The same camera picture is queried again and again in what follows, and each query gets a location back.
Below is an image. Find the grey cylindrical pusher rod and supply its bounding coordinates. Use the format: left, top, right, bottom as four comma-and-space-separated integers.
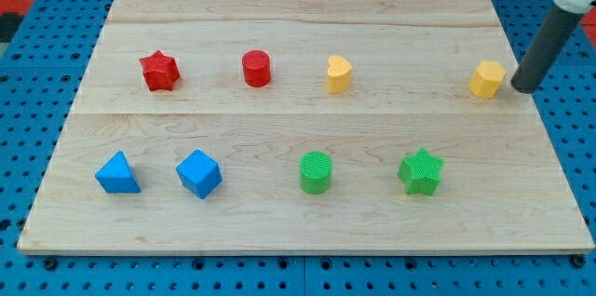
510, 5, 583, 94

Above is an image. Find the yellow hexagon block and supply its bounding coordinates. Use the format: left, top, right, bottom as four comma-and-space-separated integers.
467, 61, 507, 99

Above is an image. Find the green star block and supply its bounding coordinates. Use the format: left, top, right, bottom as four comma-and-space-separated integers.
398, 148, 444, 196

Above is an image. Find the yellow heart block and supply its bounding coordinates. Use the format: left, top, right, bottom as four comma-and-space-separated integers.
326, 55, 353, 94

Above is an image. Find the wooden board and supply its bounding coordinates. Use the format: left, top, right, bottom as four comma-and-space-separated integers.
18, 0, 594, 256

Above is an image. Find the green cylinder block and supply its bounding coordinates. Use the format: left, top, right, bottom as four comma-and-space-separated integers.
299, 151, 332, 195

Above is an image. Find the red cylinder block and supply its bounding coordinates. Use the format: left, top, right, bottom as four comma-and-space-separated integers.
241, 49, 271, 87

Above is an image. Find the blue cube block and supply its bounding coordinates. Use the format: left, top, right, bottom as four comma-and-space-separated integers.
176, 150, 223, 199

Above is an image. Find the red star block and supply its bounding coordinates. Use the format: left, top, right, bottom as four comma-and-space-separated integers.
139, 50, 181, 91

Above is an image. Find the blue triangle block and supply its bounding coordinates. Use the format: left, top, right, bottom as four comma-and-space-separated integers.
95, 151, 142, 194

